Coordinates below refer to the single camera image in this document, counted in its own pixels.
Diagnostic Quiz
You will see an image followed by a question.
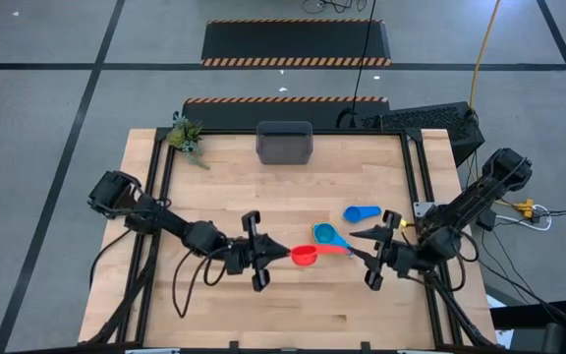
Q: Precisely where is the blue measuring cup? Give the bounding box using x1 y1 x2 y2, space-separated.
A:
342 205 383 224

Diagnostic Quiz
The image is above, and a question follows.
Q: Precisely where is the thick yellow hanging cable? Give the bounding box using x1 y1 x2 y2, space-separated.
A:
464 0 525 207

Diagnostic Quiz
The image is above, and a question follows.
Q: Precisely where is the teal measuring cup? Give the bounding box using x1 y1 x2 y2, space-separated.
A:
311 222 352 255

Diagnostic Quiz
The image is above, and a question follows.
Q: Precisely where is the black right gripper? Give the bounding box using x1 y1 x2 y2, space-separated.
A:
349 209 420 291

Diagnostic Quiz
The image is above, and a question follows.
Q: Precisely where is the grey translucent plastic basket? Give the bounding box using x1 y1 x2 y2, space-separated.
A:
255 120 314 166

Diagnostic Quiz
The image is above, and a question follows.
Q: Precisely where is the artificial green succulent plant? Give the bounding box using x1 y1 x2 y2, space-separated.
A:
166 111 210 171

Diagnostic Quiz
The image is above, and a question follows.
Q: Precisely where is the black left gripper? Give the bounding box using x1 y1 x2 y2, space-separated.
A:
223 210 293 292

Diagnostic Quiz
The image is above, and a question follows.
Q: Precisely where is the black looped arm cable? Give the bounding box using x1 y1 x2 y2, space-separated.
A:
171 245 226 320

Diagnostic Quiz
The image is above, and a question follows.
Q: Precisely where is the white floor cable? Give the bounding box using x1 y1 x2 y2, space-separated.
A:
496 204 553 232

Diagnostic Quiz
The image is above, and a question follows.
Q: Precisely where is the black aluminium table frame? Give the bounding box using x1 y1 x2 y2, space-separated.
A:
79 126 500 354

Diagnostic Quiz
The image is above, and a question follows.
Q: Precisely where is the yellow power plug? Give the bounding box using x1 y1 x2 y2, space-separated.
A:
496 198 536 220

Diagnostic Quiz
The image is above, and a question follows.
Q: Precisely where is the red measuring cup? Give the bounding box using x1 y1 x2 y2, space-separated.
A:
290 244 351 267

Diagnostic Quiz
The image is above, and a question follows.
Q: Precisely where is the thin black hanging cable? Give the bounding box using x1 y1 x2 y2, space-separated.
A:
335 0 377 130

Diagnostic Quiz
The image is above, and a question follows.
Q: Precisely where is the black ramp with hazard stripes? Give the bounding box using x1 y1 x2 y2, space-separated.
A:
199 19 392 68
183 96 391 132

